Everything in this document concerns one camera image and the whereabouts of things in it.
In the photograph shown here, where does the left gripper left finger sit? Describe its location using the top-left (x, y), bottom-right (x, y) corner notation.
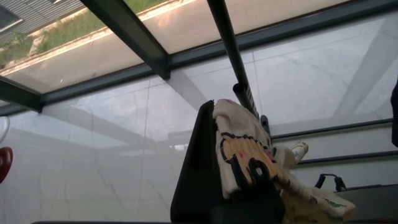
top-left (170, 100), bottom-right (225, 222)

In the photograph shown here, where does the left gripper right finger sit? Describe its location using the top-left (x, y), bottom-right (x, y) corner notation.
top-left (213, 182), bottom-right (286, 222)

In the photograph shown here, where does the cream printed garment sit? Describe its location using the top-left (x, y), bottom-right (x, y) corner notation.
top-left (213, 98), bottom-right (357, 222)

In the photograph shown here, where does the black clothes rack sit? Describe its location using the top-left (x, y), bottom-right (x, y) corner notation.
top-left (206, 0), bottom-right (398, 166)

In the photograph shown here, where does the window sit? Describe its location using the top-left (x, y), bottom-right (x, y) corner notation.
top-left (0, 0), bottom-right (398, 118)

